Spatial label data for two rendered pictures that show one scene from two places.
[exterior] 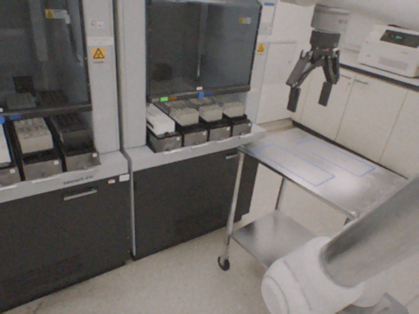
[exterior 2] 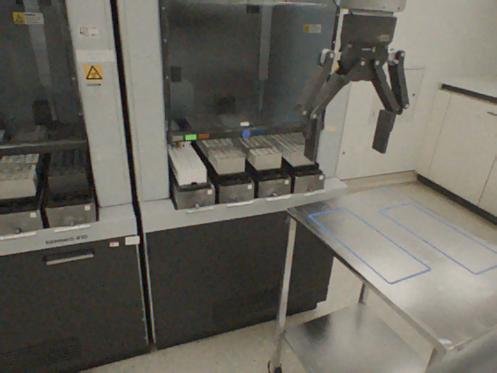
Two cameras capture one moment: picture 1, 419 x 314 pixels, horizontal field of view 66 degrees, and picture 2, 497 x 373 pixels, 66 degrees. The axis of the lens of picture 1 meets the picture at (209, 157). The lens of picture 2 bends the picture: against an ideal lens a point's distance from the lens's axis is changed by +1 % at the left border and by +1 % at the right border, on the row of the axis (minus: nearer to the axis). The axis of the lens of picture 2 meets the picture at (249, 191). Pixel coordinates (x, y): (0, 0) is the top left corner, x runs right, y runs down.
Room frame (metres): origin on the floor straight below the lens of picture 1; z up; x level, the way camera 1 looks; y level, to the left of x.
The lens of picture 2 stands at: (0.29, -0.26, 1.42)
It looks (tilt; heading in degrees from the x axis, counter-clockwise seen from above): 27 degrees down; 14
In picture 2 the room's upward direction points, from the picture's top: 3 degrees clockwise
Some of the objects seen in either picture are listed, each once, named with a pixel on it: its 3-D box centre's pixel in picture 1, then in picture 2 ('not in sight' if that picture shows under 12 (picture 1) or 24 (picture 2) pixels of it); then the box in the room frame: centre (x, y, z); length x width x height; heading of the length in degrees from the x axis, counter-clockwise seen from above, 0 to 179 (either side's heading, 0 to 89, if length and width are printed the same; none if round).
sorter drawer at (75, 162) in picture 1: (65, 129); (74, 172); (1.40, 0.72, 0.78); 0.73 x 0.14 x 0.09; 36
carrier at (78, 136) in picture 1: (76, 136); (68, 182); (1.21, 0.58, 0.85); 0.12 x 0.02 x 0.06; 127
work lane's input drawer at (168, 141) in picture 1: (142, 118); (177, 162); (1.64, 0.39, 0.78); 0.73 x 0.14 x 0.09; 36
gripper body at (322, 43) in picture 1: (322, 48); (364, 48); (0.91, -0.27, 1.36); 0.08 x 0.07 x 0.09; 126
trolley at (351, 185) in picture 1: (299, 230); (382, 344); (1.27, -0.50, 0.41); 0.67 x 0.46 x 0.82; 42
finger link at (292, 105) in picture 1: (293, 99); (311, 138); (0.87, -0.22, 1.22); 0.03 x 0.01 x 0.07; 36
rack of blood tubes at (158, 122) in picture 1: (153, 118); (184, 162); (1.53, 0.31, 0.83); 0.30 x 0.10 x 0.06; 36
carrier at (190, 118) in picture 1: (188, 118); (230, 164); (1.54, 0.13, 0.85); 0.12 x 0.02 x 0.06; 127
